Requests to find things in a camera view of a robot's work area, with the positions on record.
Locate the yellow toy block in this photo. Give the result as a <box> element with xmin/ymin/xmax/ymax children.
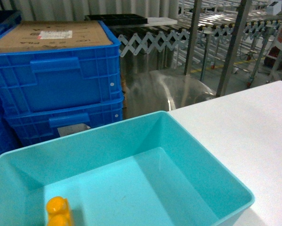
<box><xmin>46</xmin><ymin>196</ymin><xmax>74</xmax><ymax>226</ymax></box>

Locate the teal plastic bin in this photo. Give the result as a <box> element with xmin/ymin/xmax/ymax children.
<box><xmin>0</xmin><ymin>112</ymin><xmax>255</xmax><ymax>226</ymax></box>

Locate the expandable roller conveyor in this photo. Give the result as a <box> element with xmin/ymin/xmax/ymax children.
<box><xmin>111</xmin><ymin>14</ymin><xmax>282</xmax><ymax>74</ymax></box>

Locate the black plastic tray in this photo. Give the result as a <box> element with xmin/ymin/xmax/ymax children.
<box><xmin>85</xmin><ymin>14</ymin><xmax>148</xmax><ymax>26</ymax></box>

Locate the right lower blue crate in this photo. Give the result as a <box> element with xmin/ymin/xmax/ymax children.
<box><xmin>5</xmin><ymin>91</ymin><xmax>124</xmax><ymax>146</ymax></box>

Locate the right upper blue crate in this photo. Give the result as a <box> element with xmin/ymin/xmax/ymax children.
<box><xmin>0</xmin><ymin>21</ymin><xmax>121</xmax><ymax>115</ymax></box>

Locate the brown cardboard sheet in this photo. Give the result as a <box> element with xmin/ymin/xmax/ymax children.
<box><xmin>0</xmin><ymin>21</ymin><xmax>112</xmax><ymax>53</ymax></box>

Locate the middle upper blue crate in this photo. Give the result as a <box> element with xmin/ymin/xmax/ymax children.
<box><xmin>0</xmin><ymin>10</ymin><xmax>22</xmax><ymax>35</ymax></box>

